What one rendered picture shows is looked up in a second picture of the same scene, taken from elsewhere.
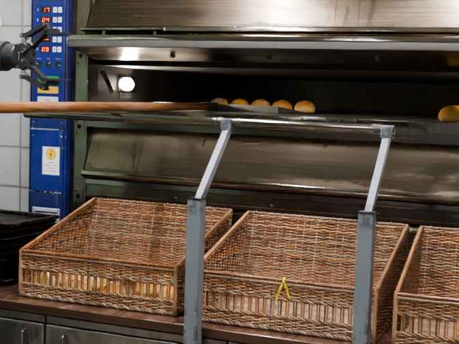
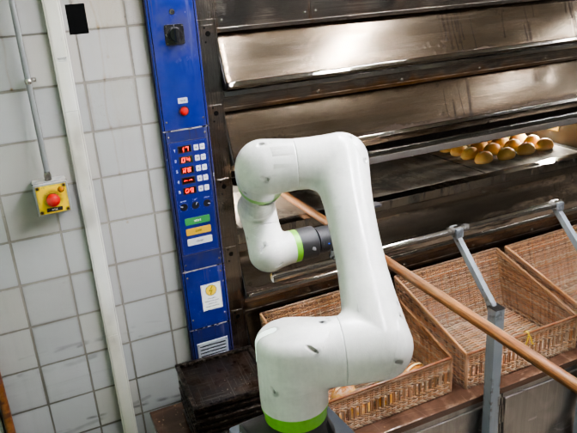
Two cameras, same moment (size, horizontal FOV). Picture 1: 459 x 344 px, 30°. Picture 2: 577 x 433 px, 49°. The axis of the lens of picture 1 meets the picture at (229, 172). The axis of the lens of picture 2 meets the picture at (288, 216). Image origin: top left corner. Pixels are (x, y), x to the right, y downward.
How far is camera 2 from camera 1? 2.55 m
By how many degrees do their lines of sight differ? 46
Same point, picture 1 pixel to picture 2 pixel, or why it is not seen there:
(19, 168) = (167, 314)
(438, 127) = (508, 176)
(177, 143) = not seen: hidden behind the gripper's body
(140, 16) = (285, 136)
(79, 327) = not seen: outside the picture
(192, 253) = (498, 348)
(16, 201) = (168, 344)
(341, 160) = (449, 216)
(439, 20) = (512, 101)
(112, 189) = (270, 298)
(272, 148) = (399, 221)
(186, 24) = not seen: hidden behind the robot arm
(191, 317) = (496, 392)
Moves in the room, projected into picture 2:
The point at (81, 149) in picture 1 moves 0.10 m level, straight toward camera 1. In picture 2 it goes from (235, 273) to (257, 278)
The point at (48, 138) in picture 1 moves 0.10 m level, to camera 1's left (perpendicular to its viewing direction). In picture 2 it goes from (205, 276) to (183, 286)
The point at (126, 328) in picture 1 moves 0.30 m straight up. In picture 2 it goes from (432, 421) to (433, 348)
